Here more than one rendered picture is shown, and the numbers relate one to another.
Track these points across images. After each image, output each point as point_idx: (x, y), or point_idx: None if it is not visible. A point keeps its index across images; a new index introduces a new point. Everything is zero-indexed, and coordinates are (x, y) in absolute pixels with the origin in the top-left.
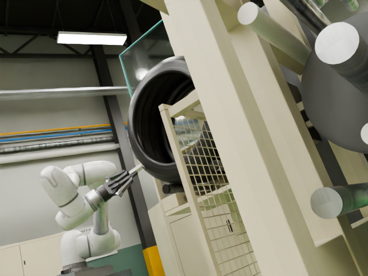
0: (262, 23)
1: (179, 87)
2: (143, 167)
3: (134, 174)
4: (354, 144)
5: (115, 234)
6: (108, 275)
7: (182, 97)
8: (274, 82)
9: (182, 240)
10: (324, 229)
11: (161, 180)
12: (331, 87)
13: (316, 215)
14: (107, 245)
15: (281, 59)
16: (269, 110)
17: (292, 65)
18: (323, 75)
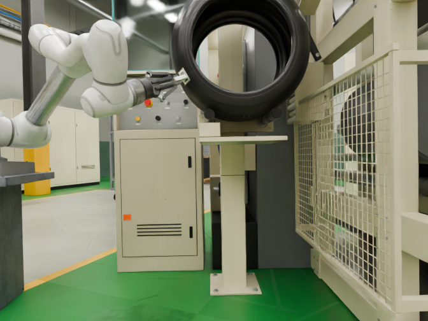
0: None
1: (224, 12)
2: (187, 80)
3: (179, 83)
4: (418, 147)
5: (49, 129)
6: (37, 174)
7: (221, 25)
8: (414, 73)
9: (130, 160)
10: (406, 205)
11: (202, 102)
12: (420, 97)
13: (404, 193)
14: (37, 139)
15: (342, 46)
16: (401, 95)
17: (332, 55)
18: (419, 85)
